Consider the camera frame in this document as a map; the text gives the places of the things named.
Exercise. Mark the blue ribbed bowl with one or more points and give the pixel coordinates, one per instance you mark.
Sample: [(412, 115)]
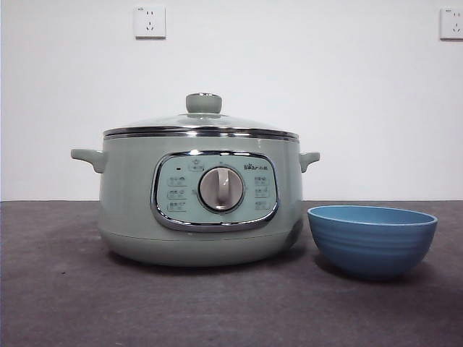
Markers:
[(372, 249)]

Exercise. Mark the pale green electric steamer pot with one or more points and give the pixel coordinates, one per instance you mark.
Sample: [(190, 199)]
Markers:
[(126, 202)]

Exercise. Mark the white wall socket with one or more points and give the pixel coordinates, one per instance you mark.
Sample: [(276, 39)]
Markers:
[(150, 22), (452, 24)]

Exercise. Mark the glass lid with green knob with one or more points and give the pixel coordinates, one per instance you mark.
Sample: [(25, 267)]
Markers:
[(203, 104)]

